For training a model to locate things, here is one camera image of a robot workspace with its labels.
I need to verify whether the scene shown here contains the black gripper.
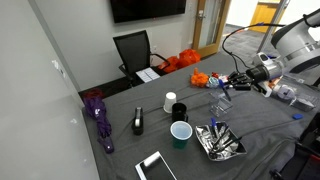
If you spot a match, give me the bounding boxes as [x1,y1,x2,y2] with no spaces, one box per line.
[228,64,268,92]

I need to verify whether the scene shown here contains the silver marker with blue cap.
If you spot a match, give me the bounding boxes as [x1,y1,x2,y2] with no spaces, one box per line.
[218,78,233,102]

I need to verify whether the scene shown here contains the blue capped marker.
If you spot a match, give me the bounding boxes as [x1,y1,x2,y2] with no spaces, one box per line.
[210,117,221,140]

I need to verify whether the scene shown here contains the black marker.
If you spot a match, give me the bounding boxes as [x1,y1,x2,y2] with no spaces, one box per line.
[209,135,243,156]
[213,124,231,150]

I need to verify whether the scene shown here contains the black cup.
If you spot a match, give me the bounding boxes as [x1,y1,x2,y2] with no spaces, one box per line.
[171,102,190,123]

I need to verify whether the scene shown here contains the white paper cup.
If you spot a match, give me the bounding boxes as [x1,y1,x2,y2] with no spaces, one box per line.
[163,91,178,114]

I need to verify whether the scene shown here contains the teal plastic cup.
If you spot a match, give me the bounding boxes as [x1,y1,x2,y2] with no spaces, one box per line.
[169,120,194,150]

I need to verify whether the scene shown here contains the red and white tape roll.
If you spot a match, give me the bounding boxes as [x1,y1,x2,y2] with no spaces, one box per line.
[218,73,234,88]

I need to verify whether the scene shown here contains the orange crumpled object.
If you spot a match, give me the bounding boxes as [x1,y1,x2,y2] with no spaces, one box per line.
[190,67,210,89]

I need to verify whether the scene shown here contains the grey tablecloth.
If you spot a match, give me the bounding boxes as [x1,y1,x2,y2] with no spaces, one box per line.
[81,53,320,180]

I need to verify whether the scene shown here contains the orange plastic bag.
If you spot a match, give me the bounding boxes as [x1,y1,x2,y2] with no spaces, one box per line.
[178,48,202,69]
[158,55,181,74]

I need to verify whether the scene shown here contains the wooden door with glass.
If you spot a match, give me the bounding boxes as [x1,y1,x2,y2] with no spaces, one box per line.
[191,0,232,58]

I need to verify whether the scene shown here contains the clear plastic container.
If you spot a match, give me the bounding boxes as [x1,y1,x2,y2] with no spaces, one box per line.
[276,75,318,113]

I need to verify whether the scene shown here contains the silver foil tray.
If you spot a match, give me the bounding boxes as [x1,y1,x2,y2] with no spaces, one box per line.
[194,121,248,162]

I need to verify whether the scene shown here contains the white rectangular box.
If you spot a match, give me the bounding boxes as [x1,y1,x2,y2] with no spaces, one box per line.
[291,96,316,112]

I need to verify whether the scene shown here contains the grey metal pole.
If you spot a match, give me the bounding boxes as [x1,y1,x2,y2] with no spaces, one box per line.
[258,0,290,53]

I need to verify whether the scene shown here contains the white paper sheets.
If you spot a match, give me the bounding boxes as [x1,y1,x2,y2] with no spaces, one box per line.
[135,67,161,84]

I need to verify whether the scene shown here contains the black mesh office chair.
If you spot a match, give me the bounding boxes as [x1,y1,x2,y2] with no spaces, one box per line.
[112,29,171,88]

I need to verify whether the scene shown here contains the purple folded umbrella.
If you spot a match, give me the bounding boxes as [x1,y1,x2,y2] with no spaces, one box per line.
[82,96,115,155]

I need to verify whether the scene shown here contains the dark red object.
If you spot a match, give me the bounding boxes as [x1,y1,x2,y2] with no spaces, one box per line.
[82,87,105,100]

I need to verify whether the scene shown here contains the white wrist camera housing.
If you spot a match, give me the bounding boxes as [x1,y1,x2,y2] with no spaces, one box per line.
[253,52,278,68]

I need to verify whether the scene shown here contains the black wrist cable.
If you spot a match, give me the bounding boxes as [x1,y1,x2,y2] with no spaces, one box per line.
[221,22,288,74]

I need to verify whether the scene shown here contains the black wall monitor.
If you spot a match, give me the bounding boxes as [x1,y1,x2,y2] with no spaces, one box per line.
[109,0,188,24]

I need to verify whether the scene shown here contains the tablet with white frame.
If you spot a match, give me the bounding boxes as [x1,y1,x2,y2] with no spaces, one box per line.
[134,150,178,180]

